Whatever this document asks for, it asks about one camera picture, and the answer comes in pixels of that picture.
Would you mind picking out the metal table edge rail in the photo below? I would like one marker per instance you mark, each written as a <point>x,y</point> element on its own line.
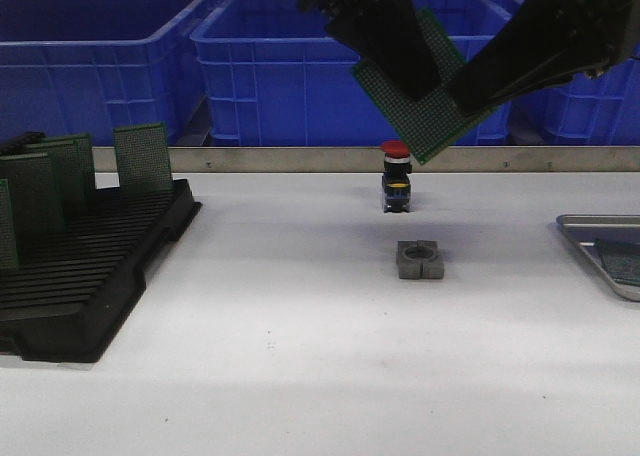
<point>455,159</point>

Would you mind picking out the blue right plastic bin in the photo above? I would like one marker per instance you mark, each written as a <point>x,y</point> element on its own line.
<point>584,112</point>

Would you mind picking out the silver metal tray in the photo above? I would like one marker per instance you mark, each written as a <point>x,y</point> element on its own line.
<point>581,231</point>

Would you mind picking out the blue left plastic bin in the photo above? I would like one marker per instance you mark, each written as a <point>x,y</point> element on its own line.
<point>89,66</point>

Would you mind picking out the blue center plastic bin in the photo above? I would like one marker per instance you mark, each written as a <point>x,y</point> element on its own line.
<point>273,77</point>

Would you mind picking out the blue plastic bin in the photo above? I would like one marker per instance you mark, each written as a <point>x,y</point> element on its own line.
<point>584,112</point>
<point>89,66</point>
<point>273,77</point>

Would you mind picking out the black slotted board rack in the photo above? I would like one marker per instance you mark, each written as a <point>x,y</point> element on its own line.
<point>75,288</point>

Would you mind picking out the grey metal clamp block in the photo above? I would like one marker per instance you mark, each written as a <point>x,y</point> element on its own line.
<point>417,260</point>

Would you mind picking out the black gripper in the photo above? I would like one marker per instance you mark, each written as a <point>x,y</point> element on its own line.
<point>544,43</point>
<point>387,33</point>

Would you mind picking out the green perforated circuit board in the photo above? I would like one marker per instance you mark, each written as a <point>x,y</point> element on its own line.
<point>34,193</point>
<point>620,260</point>
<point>9,252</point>
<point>142,158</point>
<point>431,124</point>
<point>73,165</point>

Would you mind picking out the red emergency stop button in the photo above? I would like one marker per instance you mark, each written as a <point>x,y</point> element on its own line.
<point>395,182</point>

